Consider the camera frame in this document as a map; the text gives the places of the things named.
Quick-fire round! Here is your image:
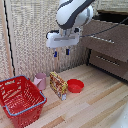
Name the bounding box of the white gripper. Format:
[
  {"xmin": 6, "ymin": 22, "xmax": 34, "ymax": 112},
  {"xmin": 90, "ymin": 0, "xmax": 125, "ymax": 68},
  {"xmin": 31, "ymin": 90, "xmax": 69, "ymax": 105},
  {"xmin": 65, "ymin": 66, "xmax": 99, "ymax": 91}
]
[{"xmin": 45, "ymin": 29, "xmax": 82, "ymax": 58}]

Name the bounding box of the colourful snack box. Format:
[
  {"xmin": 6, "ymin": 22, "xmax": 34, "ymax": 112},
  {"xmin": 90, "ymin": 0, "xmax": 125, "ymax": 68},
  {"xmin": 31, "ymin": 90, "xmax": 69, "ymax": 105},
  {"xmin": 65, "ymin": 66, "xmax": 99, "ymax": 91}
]
[{"xmin": 49, "ymin": 71, "xmax": 69, "ymax": 102}]

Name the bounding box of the pink cup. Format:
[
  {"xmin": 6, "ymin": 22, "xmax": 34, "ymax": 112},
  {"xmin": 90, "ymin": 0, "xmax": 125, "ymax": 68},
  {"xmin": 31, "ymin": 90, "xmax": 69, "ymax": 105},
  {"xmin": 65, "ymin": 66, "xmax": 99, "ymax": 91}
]
[{"xmin": 33, "ymin": 72, "xmax": 48, "ymax": 91}]

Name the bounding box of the red bowl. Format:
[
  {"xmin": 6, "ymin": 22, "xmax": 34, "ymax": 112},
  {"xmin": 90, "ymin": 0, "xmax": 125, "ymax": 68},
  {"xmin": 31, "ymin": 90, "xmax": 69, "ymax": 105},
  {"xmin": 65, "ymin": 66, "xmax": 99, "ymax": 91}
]
[{"xmin": 66, "ymin": 78, "xmax": 85, "ymax": 94}]

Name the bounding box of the brown drawer cabinet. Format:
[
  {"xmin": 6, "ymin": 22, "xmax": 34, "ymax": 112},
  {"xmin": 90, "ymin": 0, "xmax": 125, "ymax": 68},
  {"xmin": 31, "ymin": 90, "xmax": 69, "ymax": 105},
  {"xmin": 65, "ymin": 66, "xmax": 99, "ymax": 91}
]
[{"xmin": 81, "ymin": 9, "xmax": 128, "ymax": 82}]

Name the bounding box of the red shopping basket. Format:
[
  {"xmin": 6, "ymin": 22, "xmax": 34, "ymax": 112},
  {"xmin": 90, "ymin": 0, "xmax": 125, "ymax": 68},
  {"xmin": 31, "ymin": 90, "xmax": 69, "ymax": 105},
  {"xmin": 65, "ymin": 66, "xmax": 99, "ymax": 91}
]
[{"xmin": 0, "ymin": 75, "xmax": 48, "ymax": 128}]

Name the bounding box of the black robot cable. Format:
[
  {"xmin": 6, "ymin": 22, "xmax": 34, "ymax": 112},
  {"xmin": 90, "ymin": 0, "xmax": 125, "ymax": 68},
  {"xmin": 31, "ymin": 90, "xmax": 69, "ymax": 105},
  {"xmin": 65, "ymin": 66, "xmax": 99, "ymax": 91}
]
[{"xmin": 45, "ymin": 16, "xmax": 128, "ymax": 39}]

